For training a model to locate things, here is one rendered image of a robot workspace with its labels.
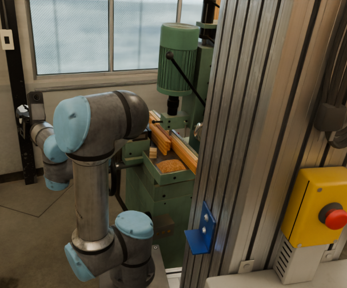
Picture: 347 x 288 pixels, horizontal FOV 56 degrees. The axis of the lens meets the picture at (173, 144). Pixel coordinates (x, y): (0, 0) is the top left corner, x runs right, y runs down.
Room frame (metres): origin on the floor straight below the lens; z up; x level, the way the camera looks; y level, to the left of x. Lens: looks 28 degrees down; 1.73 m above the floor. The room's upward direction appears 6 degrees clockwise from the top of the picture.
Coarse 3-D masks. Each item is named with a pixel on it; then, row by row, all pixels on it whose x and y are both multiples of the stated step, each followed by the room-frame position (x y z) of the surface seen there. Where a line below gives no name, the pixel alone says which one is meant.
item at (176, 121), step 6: (162, 114) 1.55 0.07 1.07; (180, 114) 1.57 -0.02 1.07; (186, 114) 1.58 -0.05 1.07; (162, 120) 1.54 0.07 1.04; (168, 120) 1.51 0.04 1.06; (174, 120) 1.53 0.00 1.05; (180, 120) 1.54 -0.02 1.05; (162, 126) 1.53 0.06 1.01; (168, 126) 1.51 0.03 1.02; (174, 126) 1.53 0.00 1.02; (180, 126) 1.55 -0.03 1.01
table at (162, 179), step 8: (152, 144) 1.53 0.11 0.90; (144, 152) 1.44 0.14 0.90; (160, 152) 1.46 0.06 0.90; (168, 152) 1.46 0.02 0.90; (128, 160) 1.40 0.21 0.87; (136, 160) 1.42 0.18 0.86; (144, 160) 1.43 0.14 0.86; (152, 160) 1.37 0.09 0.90; (160, 160) 1.38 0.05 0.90; (152, 168) 1.33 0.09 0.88; (160, 176) 1.25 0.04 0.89; (168, 176) 1.27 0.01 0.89; (176, 176) 1.29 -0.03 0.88; (184, 176) 1.31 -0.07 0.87; (192, 176) 1.33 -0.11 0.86; (160, 184) 1.25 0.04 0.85
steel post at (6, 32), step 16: (0, 0) 2.25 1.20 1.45; (0, 16) 2.25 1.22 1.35; (0, 32) 2.21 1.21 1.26; (16, 32) 2.28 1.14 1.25; (16, 48) 2.27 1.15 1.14; (16, 64) 2.27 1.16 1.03; (16, 80) 2.26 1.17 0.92; (16, 96) 2.25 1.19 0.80; (32, 144) 2.29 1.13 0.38; (32, 160) 2.28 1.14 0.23; (32, 176) 2.27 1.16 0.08
